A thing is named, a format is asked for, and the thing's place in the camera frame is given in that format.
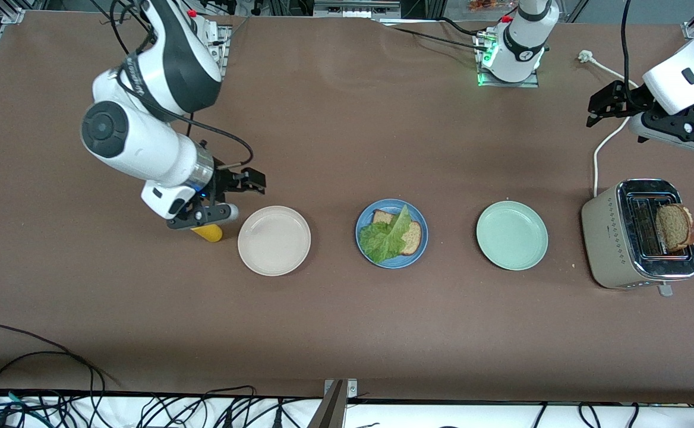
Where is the black floor cable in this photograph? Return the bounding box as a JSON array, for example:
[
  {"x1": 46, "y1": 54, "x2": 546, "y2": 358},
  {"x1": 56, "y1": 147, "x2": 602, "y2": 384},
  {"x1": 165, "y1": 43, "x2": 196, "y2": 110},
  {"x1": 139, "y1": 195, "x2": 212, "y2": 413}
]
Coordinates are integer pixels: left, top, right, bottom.
[{"x1": 201, "y1": 385, "x2": 260, "y2": 428}]

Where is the thin black table cable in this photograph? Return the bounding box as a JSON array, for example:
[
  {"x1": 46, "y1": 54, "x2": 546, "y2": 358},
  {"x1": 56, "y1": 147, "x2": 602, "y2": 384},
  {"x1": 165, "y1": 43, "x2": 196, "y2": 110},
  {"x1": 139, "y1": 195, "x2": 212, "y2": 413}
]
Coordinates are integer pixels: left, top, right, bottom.
[{"x1": 0, "y1": 324, "x2": 121, "y2": 396}]

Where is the dark camera stand pole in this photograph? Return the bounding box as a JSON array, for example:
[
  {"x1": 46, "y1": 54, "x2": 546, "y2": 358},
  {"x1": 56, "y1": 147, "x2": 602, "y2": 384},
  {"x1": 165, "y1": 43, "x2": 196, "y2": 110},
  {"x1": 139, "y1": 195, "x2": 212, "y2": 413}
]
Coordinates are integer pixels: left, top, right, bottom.
[{"x1": 307, "y1": 380, "x2": 348, "y2": 428}]

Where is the small aluminium edge bracket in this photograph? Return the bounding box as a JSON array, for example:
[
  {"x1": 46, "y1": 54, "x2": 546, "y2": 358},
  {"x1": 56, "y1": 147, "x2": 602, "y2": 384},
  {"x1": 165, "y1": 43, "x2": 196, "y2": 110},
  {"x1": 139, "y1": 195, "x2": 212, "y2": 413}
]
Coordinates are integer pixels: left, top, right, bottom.
[{"x1": 323, "y1": 379, "x2": 358, "y2": 398}]

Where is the black arm base cable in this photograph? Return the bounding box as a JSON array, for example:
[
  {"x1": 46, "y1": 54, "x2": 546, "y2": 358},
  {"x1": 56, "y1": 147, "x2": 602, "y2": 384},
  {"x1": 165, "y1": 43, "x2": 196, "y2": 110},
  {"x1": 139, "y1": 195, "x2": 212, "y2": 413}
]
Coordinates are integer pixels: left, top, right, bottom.
[{"x1": 377, "y1": 18, "x2": 491, "y2": 52}]

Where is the blue plate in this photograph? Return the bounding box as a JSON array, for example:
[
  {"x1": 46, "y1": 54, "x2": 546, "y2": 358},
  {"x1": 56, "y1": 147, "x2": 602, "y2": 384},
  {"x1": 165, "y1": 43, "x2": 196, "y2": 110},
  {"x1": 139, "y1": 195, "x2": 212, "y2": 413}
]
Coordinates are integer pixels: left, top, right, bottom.
[{"x1": 355, "y1": 199, "x2": 429, "y2": 269}]

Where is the grey power strip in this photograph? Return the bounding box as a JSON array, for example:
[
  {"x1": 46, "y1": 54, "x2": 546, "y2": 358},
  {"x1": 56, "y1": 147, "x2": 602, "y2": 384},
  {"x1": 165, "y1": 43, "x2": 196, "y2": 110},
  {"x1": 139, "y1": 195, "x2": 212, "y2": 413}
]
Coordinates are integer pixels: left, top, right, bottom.
[{"x1": 313, "y1": 0, "x2": 402, "y2": 18}]

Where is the brown toasted bread slice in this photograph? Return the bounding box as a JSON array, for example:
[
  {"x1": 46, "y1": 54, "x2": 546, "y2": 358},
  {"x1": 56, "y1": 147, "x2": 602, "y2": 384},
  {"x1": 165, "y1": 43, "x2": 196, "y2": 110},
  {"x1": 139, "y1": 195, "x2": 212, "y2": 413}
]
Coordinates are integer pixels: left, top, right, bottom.
[
  {"x1": 655, "y1": 203, "x2": 694, "y2": 251},
  {"x1": 372, "y1": 209, "x2": 423, "y2": 256}
]

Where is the yellow squeeze sauce bottle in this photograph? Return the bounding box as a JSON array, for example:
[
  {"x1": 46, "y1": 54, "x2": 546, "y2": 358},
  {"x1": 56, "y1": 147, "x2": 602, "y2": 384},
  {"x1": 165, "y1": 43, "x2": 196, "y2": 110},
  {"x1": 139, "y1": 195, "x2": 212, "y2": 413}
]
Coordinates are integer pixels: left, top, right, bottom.
[{"x1": 191, "y1": 223, "x2": 224, "y2": 243}]

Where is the green lettuce leaf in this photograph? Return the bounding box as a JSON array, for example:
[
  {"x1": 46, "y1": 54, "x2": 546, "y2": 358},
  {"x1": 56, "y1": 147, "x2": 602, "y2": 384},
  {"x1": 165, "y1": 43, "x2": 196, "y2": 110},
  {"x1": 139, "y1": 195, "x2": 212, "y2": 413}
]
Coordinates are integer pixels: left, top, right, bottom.
[{"x1": 358, "y1": 204, "x2": 412, "y2": 265}]

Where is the beige plate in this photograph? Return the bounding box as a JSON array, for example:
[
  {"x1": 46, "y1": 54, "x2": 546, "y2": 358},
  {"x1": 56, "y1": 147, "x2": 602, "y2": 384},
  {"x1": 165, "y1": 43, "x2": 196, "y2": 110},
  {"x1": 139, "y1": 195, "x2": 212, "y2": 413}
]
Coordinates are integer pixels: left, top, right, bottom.
[{"x1": 238, "y1": 206, "x2": 311, "y2": 276}]

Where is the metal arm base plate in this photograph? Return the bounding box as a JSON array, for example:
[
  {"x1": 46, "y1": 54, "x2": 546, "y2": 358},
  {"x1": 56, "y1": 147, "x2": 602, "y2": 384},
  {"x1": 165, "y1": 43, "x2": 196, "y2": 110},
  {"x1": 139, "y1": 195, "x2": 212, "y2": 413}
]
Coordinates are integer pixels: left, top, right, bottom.
[
  {"x1": 203, "y1": 24, "x2": 232, "y2": 78},
  {"x1": 477, "y1": 33, "x2": 541, "y2": 89}
]

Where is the white toaster power cable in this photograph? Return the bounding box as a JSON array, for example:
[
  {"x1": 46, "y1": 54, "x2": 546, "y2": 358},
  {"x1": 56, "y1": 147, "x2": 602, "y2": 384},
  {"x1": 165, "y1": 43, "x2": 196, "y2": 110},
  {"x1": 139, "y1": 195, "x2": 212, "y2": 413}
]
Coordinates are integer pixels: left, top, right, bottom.
[{"x1": 579, "y1": 50, "x2": 642, "y2": 198}]

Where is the beige and chrome toaster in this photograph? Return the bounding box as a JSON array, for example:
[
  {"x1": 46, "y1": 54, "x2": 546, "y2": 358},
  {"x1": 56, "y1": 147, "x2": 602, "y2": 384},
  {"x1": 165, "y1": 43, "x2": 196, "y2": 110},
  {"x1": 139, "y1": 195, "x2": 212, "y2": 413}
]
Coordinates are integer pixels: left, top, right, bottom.
[{"x1": 581, "y1": 178, "x2": 694, "y2": 297}]

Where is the light green plate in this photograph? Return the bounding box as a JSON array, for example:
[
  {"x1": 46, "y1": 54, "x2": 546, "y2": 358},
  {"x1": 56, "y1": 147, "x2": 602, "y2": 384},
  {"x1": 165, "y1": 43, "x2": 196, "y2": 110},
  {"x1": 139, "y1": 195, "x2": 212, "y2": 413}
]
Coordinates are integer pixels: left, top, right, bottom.
[{"x1": 476, "y1": 200, "x2": 549, "y2": 271}]

